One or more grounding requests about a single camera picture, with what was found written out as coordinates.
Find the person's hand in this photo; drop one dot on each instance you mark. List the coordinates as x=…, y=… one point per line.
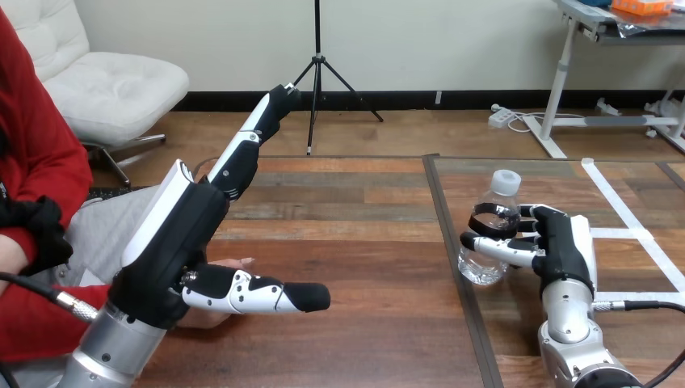
x=227, y=263

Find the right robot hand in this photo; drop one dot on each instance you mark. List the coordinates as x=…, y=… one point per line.
x=562, y=246

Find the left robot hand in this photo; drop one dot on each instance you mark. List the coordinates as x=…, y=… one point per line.
x=176, y=241

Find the clear water bottle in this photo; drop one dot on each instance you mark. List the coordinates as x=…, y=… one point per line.
x=500, y=193

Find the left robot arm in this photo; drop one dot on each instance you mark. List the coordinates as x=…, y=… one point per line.
x=109, y=348

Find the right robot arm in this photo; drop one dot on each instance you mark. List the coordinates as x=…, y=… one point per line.
x=570, y=332

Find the person's body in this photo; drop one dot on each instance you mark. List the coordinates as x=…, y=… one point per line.
x=37, y=139

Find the white power strip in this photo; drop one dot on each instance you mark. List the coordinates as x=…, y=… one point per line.
x=500, y=117

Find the white desk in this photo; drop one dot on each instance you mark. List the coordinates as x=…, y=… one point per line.
x=556, y=85

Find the white cushioned chair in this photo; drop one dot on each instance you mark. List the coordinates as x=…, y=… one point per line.
x=112, y=85

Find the black tripod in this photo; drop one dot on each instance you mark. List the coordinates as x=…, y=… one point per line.
x=318, y=64

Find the foil sheet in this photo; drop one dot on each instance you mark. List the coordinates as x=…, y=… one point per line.
x=647, y=24

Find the orange thing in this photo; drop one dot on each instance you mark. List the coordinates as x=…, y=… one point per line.
x=639, y=6

